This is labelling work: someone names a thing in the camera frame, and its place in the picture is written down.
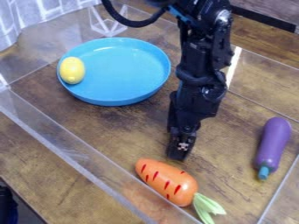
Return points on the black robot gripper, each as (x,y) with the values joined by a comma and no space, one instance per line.
(193,104)

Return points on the orange toy carrot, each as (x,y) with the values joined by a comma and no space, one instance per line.
(178,187)

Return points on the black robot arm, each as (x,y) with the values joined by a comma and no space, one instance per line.
(205,22)

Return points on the purple toy eggplant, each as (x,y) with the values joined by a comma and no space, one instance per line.
(277,134)

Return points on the blue round plate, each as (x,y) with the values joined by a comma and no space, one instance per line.
(126,70)

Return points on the yellow toy lemon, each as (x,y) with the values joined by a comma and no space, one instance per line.
(73,70)

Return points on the dark wooden bar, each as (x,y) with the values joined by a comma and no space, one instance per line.
(278,23)

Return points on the white lattice curtain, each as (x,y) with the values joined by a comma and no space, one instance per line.
(22,13)

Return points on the clear acrylic tray wall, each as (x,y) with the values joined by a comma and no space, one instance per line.
(95,166)

